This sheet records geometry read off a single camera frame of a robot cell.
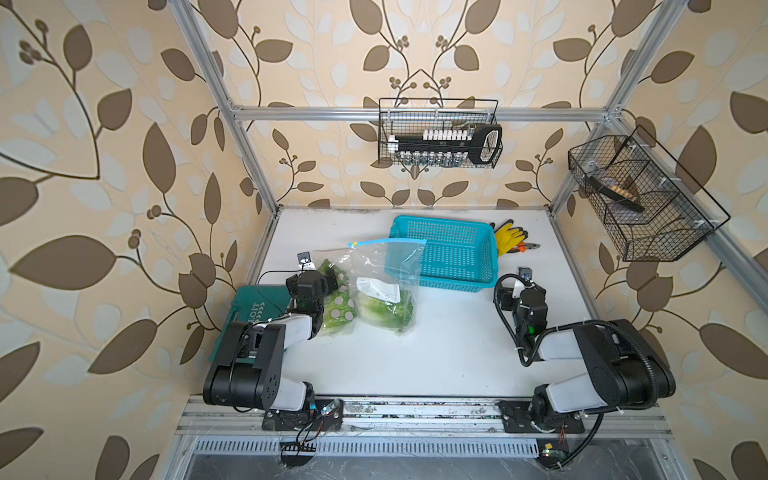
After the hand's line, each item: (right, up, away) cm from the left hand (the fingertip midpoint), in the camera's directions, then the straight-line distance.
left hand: (308, 269), depth 92 cm
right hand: (+65, -4, 0) cm, 65 cm away
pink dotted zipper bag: (+9, -6, -6) cm, 12 cm away
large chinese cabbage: (+12, -10, -7) cm, 17 cm away
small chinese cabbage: (+24, -8, -11) cm, 27 cm away
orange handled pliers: (+74, +6, +16) cm, 76 cm away
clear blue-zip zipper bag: (+24, -1, -10) cm, 26 cm away
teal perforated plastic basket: (+46, +4, +16) cm, 49 cm away
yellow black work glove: (+69, +10, +16) cm, 71 cm away
